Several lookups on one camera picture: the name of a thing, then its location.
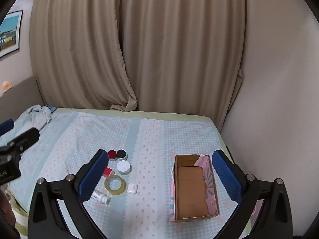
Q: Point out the white earbuds case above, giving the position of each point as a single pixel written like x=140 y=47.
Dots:
x=132 y=188

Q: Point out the small orange object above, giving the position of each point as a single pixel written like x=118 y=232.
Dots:
x=6 y=86

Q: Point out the framed wall poster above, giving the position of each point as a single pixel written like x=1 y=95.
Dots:
x=10 y=32

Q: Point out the yellow tape roll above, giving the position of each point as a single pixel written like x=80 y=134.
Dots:
x=122 y=188

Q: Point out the crumpled light blue cloth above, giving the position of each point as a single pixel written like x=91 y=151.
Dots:
x=35 y=119

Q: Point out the red-lid jar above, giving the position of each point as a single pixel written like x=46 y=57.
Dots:
x=112 y=154

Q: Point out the cardboard box with pink print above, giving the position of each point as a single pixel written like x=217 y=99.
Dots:
x=190 y=191

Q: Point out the small red box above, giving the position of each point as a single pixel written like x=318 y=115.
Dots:
x=108 y=172

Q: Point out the black-lid jar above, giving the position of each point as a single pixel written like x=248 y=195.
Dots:
x=121 y=153

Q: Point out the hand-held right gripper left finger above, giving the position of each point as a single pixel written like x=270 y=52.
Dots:
x=93 y=176

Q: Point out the white jar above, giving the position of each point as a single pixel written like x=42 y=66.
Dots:
x=123 y=167

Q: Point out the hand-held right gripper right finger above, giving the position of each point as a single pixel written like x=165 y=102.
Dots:
x=226 y=176

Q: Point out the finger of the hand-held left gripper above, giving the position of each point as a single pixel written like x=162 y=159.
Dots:
x=26 y=138
x=6 y=127

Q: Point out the grey padded headboard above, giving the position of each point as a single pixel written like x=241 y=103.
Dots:
x=17 y=99

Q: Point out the small white bottle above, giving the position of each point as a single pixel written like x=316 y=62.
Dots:
x=101 y=197

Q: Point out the person's left hand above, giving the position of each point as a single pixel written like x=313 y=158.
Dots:
x=5 y=206

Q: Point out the pale green bed sheet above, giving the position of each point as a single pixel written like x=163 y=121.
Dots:
x=149 y=114

